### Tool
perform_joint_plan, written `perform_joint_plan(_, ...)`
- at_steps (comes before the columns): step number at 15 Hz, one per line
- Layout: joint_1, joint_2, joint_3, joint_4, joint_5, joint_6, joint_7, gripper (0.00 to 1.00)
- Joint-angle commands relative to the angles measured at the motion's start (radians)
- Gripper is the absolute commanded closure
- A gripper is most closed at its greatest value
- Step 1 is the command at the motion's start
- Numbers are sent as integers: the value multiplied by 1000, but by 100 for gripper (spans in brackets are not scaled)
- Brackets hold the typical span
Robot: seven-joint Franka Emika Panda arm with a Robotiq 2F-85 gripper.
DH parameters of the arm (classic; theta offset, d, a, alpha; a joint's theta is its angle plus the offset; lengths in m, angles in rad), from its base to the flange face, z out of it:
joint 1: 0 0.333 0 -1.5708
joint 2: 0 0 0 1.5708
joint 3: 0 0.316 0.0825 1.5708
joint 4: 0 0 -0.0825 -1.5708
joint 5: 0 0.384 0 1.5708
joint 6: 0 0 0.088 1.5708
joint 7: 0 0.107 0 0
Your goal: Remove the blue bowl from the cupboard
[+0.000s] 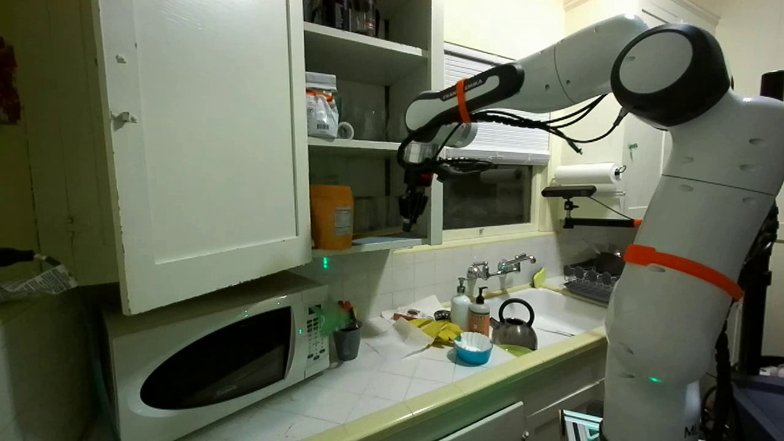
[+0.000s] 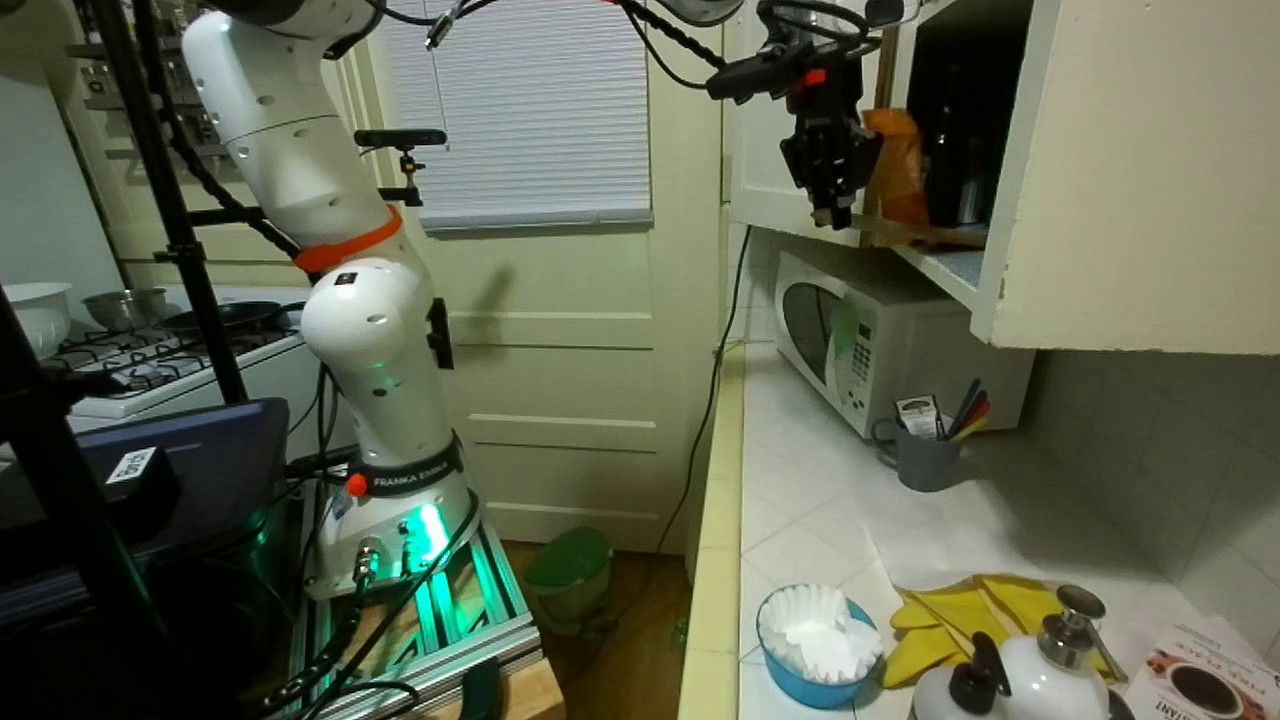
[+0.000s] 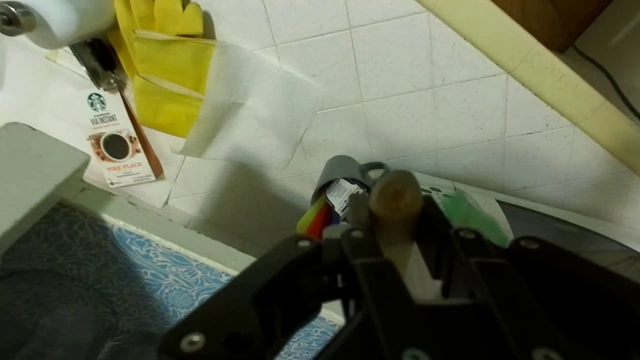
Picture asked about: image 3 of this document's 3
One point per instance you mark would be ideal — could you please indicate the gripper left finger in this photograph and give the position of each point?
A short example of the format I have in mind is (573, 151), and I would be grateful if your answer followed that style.
(260, 295)

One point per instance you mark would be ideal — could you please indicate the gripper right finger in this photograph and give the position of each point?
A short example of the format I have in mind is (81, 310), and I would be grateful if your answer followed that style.
(560, 300)

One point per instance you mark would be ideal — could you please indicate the white stove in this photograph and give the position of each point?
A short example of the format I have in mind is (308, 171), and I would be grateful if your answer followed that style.
(560, 220)

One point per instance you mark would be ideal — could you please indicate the bundle of coloured markers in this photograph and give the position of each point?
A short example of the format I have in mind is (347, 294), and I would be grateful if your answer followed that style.
(315, 217)

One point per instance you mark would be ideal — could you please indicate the blue patterned shelf liner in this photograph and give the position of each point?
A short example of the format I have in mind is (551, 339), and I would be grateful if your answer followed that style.
(150, 275)

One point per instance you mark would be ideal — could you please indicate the green plastic item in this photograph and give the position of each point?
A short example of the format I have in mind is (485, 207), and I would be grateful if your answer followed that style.
(472, 217)

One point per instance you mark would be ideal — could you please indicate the white printed packet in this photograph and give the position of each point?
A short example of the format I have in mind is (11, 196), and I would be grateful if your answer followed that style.
(344, 192)

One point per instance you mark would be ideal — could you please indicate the grey mug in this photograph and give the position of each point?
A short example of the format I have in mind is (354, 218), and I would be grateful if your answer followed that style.
(340, 167)

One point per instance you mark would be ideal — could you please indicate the white paper towel sheet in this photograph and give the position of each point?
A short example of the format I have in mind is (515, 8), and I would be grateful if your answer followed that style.
(255, 105)

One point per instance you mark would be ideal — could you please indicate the white instant coffee box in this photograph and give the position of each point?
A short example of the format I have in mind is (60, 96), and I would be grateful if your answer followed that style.
(120, 145)

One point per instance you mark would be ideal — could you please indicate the yellow rubber glove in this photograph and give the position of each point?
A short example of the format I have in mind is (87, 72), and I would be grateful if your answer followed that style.
(165, 110)
(170, 55)

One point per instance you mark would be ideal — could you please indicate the brown wooden cabinet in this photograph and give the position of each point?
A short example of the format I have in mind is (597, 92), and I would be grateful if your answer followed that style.
(550, 20)

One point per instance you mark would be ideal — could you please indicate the chrome paper towel holder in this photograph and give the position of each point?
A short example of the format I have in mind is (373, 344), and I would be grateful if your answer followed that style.
(97, 62)

